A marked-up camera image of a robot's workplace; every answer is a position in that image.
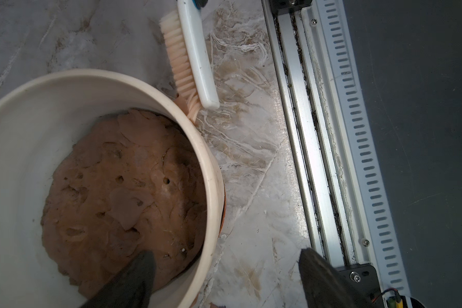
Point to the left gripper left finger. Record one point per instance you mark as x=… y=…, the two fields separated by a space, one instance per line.
x=131 y=287

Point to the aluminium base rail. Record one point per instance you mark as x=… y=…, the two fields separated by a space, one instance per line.
x=346 y=208

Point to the terracotta pot saucer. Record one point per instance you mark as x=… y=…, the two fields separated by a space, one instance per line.
x=223 y=211

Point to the cream ceramic pot with soil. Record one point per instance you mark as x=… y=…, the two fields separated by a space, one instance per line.
x=96 y=167

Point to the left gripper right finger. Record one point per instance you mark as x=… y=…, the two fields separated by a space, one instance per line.
x=324 y=286

